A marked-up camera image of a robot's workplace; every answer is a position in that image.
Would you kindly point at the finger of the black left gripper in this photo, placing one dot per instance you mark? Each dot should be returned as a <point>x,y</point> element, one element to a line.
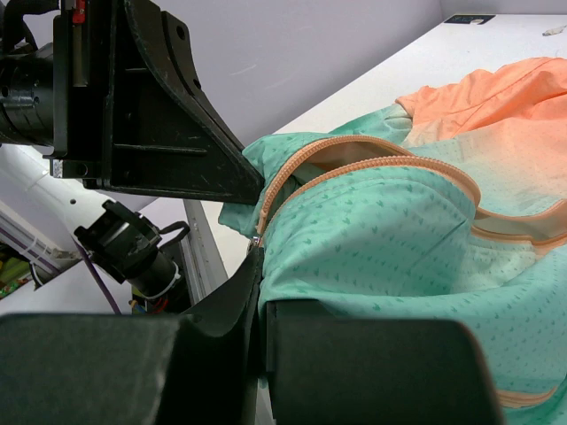
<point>163,138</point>

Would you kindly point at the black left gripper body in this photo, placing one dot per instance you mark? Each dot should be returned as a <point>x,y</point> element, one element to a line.
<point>86,37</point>

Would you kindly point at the blue left corner sticker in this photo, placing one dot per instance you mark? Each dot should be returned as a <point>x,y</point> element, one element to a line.
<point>469,19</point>

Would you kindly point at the aluminium table frame rail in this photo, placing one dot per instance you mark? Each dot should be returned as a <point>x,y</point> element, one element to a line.
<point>204,269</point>

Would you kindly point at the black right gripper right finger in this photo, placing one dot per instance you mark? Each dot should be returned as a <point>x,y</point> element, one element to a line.
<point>324,369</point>

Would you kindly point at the orange and teal jacket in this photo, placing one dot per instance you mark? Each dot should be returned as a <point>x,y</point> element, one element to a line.
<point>448,204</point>

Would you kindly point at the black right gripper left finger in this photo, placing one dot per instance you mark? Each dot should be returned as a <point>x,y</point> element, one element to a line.
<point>197,367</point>

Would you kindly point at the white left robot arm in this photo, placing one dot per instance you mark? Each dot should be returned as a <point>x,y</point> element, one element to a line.
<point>27,118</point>

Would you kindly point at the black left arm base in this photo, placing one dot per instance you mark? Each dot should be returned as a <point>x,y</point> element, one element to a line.
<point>131,249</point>

